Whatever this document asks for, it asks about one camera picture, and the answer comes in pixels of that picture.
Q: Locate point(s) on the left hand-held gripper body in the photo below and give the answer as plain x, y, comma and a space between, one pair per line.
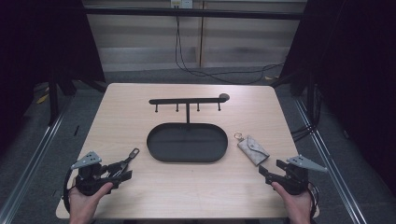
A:
90, 182

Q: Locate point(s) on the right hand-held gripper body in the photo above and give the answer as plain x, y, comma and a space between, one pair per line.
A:
295, 179

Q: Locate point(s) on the black key rack with tray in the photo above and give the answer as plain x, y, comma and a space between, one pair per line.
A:
186, 143

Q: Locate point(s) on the person's left hand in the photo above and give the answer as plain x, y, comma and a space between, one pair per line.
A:
83, 205

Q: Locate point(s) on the person's right hand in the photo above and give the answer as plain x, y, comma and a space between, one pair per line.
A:
294, 205

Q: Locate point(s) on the black stand legs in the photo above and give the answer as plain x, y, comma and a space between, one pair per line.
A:
309, 96
53, 99

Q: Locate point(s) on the yellow floor tape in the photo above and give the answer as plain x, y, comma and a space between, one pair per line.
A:
42, 99

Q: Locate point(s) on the dark curtain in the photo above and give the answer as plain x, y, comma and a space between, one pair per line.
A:
40, 46
351, 62

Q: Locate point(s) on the black horizontal bar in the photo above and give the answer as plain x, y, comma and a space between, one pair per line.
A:
193, 13

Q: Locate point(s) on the metal floor rail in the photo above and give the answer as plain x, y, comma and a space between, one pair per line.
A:
333, 174
28, 174

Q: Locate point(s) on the white wall socket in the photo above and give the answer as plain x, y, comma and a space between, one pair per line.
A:
181, 3

